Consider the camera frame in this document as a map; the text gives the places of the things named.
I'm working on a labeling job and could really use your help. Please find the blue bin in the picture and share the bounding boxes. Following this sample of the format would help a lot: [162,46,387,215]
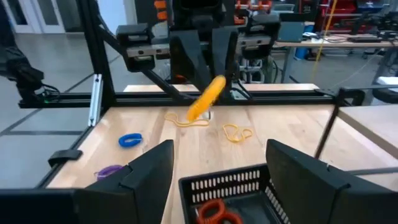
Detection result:
[294,46,312,60]

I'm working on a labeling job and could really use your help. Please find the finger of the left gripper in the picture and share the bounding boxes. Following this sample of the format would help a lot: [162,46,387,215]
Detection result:
[212,27,239,91]
[170,30,213,94]

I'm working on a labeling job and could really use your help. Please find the teal box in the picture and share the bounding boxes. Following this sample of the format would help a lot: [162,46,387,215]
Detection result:
[277,21,306,43]

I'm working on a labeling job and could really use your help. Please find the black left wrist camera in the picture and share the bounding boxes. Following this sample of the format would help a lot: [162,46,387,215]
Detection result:
[172,0,223,19]

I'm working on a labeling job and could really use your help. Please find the yellow rubber band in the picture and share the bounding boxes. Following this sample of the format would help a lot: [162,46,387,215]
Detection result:
[164,111,210,128]
[222,123,254,144]

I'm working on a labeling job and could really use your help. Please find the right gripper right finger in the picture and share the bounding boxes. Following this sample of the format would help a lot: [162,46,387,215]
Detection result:
[266,139,368,224]

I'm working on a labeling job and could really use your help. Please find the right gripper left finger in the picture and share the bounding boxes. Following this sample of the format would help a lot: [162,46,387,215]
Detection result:
[74,139,175,224]

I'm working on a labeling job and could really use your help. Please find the orange coil wristband keyring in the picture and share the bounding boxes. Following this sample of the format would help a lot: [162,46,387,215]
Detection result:
[195,198,245,224]

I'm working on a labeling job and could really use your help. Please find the background work desk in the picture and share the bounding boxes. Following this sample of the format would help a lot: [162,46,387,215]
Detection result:
[273,36,398,85]

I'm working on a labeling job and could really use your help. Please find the yellow coil wristband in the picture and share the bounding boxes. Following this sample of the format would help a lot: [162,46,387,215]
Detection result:
[185,74,227,123]

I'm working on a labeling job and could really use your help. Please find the yellow cable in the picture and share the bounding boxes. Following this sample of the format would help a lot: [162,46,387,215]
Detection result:
[310,0,339,83]

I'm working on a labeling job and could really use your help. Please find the wooden shelf riser black legs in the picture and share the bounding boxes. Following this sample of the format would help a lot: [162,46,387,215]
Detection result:
[313,85,398,177]

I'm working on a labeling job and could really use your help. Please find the black aluminium table frame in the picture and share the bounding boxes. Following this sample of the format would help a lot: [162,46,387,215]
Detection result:
[18,0,366,189]

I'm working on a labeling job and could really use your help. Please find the purple coil wristband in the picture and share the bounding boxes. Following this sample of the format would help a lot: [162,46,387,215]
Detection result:
[94,164,125,182]

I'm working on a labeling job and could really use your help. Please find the red tool cabinet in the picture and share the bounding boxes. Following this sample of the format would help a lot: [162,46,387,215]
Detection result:
[317,0,358,32]

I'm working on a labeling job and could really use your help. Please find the black plastic basket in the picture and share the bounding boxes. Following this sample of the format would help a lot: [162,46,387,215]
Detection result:
[178,164,292,224]

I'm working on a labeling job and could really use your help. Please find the silver aluminium bracket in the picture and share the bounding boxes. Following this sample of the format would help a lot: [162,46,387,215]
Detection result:
[88,73,104,128]

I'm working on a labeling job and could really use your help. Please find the black table edge clip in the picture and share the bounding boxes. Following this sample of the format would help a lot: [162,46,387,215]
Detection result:
[47,149,84,168]

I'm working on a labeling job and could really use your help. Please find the blue coil wristband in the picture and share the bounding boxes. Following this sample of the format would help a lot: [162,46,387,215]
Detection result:
[118,133,144,149]

